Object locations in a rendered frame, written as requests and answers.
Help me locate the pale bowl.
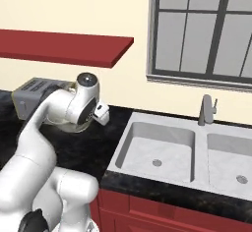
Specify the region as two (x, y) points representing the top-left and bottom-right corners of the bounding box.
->
(54, 119), (92, 135)

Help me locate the red cabinet door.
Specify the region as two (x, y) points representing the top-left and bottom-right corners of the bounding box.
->
(97, 208), (132, 232)

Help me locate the grey framed window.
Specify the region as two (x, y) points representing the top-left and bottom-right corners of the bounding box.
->
(146, 0), (252, 92)

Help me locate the red sink cabinet front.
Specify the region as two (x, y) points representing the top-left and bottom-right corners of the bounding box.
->
(128, 194), (252, 232)

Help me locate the red wall shelf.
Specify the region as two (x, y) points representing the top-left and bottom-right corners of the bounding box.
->
(0, 29), (135, 70)

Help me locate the grey double sink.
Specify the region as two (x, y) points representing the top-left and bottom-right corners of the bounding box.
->
(106, 111), (252, 203)

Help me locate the grey faucet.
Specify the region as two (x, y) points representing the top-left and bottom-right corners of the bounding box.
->
(197, 93), (219, 127)

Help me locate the grey toaster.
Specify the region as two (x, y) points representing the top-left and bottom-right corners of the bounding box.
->
(11, 77), (77, 121)

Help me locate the red narrow drawer front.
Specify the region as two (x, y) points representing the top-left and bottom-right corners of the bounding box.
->
(97, 188), (131, 215)

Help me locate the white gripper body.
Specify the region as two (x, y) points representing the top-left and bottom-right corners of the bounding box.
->
(97, 100), (111, 127)

